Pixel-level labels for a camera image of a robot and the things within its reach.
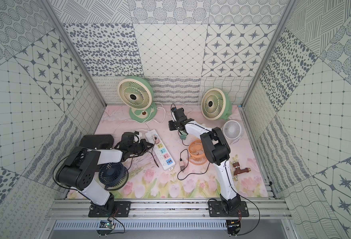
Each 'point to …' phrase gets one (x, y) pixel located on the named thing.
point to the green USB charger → (183, 136)
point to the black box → (101, 141)
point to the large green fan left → (137, 93)
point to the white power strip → (162, 153)
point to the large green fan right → (216, 105)
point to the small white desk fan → (233, 130)
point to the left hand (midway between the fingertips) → (153, 142)
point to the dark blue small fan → (113, 176)
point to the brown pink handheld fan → (238, 171)
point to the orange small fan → (196, 150)
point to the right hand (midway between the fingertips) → (172, 125)
